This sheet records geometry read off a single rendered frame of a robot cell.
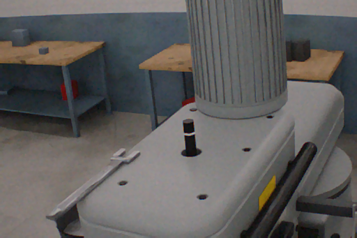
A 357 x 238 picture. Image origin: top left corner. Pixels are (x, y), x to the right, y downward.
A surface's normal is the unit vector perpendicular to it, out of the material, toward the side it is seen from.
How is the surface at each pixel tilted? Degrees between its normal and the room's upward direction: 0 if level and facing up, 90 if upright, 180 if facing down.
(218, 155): 0
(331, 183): 0
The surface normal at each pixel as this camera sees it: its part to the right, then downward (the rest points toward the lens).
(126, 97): -0.46, 0.36
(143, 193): -0.11, -0.93
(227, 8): -0.22, 0.37
